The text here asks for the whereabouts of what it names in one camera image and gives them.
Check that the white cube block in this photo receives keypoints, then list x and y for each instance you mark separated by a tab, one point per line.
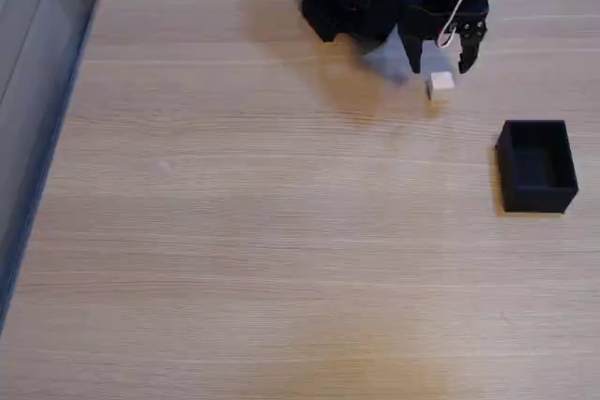
442	83

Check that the black open box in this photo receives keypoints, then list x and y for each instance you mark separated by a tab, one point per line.
539	194

